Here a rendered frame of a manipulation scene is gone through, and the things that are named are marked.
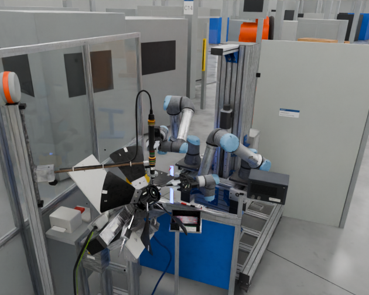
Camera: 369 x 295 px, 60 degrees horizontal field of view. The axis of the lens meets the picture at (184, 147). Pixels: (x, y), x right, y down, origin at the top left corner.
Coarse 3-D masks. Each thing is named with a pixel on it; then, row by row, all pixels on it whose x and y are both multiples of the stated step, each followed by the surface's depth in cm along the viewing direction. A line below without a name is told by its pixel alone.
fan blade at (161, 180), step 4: (164, 172) 230; (156, 176) 223; (160, 176) 224; (164, 176) 224; (168, 176) 226; (172, 176) 228; (156, 180) 217; (160, 180) 217; (164, 180) 218; (168, 180) 219; (156, 184) 211; (160, 184) 211; (164, 184) 212; (168, 184) 214
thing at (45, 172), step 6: (36, 168) 181; (42, 168) 181; (48, 168) 182; (36, 174) 179; (42, 174) 180; (48, 174) 181; (54, 174) 186; (36, 180) 182; (42, 180) 181; (48, 180) 182
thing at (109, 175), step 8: (112, 176) 177; (104, 184) 173; (112, 184) 177; (120, 184) 181; (128, 184) 185; (112, 192) 177; (120, 192) 181; (128, 192) 186; (112, 200) 178; (120, 200) 183; (128, 200) 187; (104, 208) 174; (112, 208) 180
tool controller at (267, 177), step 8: (256, 176) 215; (264, 176) 215; (272, 176) 214; (280, 176) 214; (288, 176) 213; (248, 184) 217; (256, 184) 215; (264, 184) 212; (272, 184) 210; (280, 184) 209; (248, 192) 222; (256, 192) 219; (264, 192) 217; (272, 192) 214; (280, 192) 212; (264, 200) 222; (272, 200) 219; (280, 200) 216
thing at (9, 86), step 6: (6, 72) 157; (12, 72) 159; (0, 78) 154; (6, 78) 154; (12, 78) 156; (0, 84) 153; (6, 84) 154; (12, 84) 155; (18, 84) 165; (0, 90) 154; (6, 90) 154; (12, 90) 155; (18, 90) 164; (6, 96) 155; (12, 96) 157; (18, 96) 163; (6, 102) 160; (12, 102) 160
